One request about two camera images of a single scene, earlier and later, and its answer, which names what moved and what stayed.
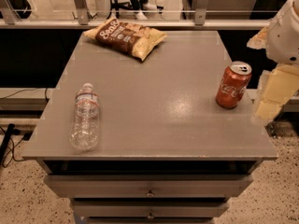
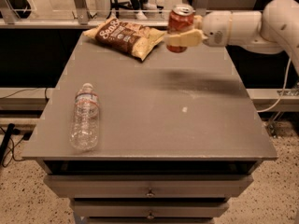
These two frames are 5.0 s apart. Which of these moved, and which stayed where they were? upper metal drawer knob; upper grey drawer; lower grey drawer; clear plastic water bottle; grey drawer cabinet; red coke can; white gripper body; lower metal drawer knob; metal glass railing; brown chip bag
Moved: red coke can; white gripper body
Stayed: lower metal drawer knob; metal glass railing; lower grey drawer; clear plastic water bottle; upper grey drawer; grey drawer cabinet; brown chip bag; upper metal drawer knob
